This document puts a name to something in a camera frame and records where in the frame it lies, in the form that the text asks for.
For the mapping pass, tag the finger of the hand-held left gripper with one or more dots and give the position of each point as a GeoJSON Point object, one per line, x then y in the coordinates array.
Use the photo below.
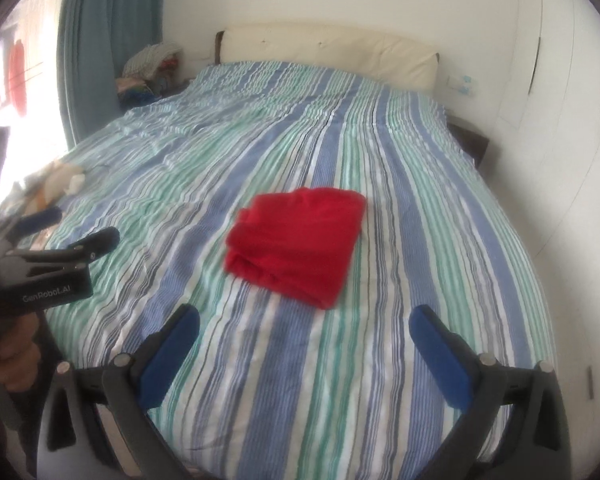
{"type": "Point", "coordinates": [95, 242]}
{"type": "Point", "coordinates": [42, 217]}

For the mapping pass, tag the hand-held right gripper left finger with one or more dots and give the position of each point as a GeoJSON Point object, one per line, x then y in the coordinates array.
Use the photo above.
{"type": "Point", "coordinates": [170, 355]}

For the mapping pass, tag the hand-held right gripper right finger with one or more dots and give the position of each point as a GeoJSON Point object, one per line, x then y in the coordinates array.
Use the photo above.
{"type": "Point", "coordinates": [440, 355]}

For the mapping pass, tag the red shirt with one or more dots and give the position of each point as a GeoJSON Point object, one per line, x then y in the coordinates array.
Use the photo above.
{"type": "Point", "coordinates": [295, 245]}

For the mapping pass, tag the pile of colourful clothes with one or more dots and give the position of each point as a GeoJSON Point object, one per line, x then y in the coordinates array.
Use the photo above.
{"type": "Point", "coordinates": [150, 75]}

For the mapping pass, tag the person's left hand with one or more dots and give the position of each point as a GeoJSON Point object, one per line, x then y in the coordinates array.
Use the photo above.
{"type": "Point", "coordinates": [15, 360]}

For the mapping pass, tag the beige cloth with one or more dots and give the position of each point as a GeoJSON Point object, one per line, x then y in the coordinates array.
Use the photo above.
{"type": "Point", "coordinates": [55, 180]}

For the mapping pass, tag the red hanging garment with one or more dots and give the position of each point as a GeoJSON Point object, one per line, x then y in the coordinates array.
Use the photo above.
{"type": "Point", "coordinates": [17, 75]}

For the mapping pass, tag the blue curtain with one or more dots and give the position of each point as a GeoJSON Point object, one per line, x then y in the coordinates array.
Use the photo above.
{"type": "Point", "coordinates": [105, 35]}

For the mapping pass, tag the dark wooden nightstand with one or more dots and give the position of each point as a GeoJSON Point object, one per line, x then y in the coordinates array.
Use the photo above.
{"type": "Point", "coordinates": [472, 140]}

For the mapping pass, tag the striped bed cover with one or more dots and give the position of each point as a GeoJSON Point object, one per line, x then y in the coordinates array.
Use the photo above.
{"type": "Point", "coordinates": [330, 135]}

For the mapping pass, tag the white wardrobe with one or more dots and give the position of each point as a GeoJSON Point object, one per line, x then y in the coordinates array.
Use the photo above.
{"type": "Point", "coordinates": [570, 110]}

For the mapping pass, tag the cream padded headboard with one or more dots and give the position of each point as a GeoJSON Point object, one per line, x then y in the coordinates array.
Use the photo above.
{"type": "Point", "coordinates": [330, 45]}

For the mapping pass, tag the white wall socket blue stickers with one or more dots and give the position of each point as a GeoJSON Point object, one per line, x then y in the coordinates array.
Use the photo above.
{"type": "Point", "coordinates": [461, 80]}

